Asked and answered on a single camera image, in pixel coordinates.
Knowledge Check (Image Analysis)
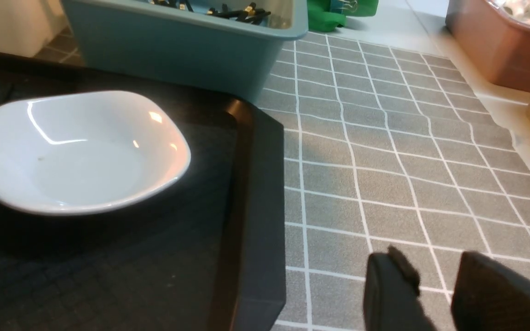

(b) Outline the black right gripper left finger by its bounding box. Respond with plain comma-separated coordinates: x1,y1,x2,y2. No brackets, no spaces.
363,246,436,331

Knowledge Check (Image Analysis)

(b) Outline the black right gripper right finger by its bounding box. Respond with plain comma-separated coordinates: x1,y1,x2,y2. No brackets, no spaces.
450,251,530,331

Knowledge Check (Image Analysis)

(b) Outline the white square sauce dish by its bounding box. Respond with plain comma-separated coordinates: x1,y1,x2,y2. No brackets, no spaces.
0,90,192,216

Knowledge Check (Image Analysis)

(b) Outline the grey checked table mat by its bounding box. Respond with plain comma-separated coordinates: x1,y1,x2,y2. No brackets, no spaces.
256,32,530,331

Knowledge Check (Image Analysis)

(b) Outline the black plastic serving tray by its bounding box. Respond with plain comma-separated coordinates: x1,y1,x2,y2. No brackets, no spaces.
0,53,286,331

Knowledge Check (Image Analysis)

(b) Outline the brown plastic bin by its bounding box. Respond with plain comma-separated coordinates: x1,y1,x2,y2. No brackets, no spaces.
445,0,530,92

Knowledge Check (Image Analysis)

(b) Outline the green backdrop cloth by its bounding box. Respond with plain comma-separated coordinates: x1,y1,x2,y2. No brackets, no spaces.
306,0,379,32

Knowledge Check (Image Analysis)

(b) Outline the teal plastic chopstick bin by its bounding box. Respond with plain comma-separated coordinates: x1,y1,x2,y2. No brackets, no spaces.
61,0,308,103

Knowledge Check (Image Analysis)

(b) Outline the large white plastic tub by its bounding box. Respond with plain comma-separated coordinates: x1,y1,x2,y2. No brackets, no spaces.
0,0,68,57

